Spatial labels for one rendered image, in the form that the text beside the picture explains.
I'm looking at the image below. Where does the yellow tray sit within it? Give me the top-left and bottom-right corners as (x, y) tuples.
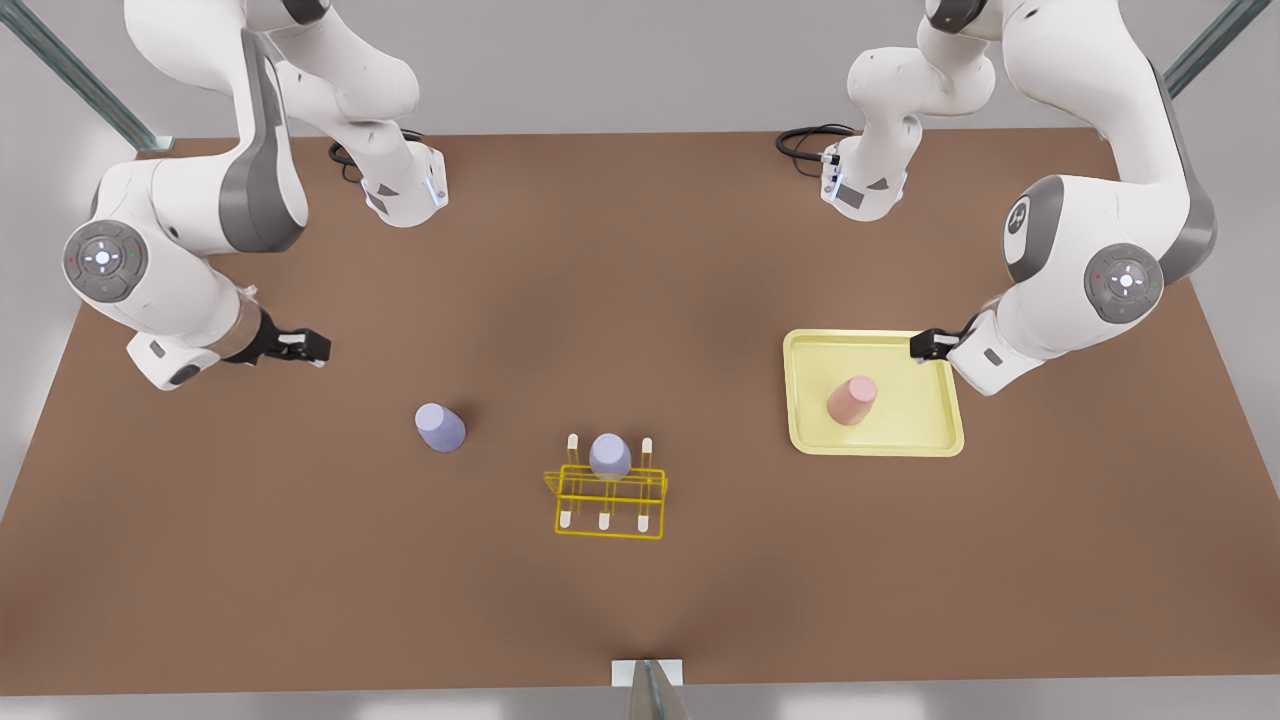
(782, 328), (966, 459)

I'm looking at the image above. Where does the purple cup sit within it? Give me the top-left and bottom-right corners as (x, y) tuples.
(588, 432), (634, 483)
(414, 402), (468, 455)

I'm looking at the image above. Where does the yellow wire cup rack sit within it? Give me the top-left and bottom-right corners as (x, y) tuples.
(543, 433), (669, 542)

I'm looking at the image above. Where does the pink cup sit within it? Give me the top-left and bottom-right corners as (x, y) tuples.
(826, 374), (880, 428)

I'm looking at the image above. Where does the silver frame post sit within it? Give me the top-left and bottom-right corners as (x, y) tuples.
(1163, 0), (1274, 100)
(0, 0), (174, 154)
(611, 657), (692, 720)

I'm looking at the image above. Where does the black cable loop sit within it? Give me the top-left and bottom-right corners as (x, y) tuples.
(328, 129), (427, 187)
(775, 123), (858, 182)

